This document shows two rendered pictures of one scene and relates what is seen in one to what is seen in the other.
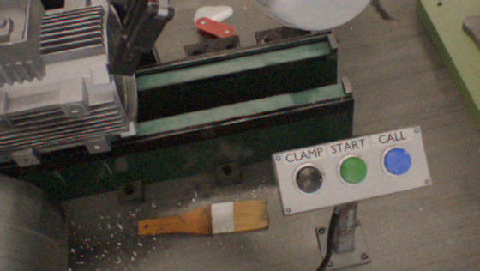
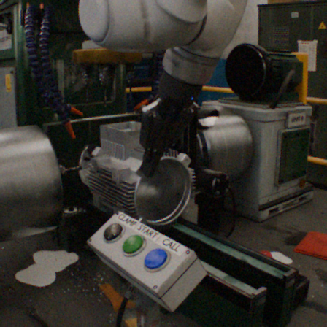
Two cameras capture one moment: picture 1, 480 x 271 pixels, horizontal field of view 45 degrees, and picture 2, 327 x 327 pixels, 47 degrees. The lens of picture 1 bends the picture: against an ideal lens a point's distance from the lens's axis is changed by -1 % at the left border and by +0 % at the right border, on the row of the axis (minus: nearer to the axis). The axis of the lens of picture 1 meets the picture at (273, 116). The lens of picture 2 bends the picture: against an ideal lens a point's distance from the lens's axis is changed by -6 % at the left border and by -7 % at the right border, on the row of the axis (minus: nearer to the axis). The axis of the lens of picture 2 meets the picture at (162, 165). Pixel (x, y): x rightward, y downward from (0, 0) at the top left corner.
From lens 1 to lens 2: 0.60 m
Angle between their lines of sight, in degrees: 59
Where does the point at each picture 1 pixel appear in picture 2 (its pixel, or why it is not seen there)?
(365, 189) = (125, 261)
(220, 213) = (133, 311)
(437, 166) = not seen: outside the picture
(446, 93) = not seen: outside the picture
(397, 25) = not seen: outside the picture
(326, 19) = (90, 26)
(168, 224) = (112, 293)
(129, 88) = (168, 218)
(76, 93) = (121, 168)
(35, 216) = (41, 171)
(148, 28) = (143, 125)
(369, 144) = (156, 239)
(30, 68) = (122, 150)
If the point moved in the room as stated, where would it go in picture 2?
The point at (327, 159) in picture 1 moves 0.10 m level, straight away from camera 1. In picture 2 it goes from (131, 231) to (195, 220)
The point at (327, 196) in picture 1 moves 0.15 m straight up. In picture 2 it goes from (109, 249) to (104, 141)
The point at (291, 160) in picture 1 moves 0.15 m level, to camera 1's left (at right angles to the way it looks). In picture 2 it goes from (120, 218) to (80, 190)
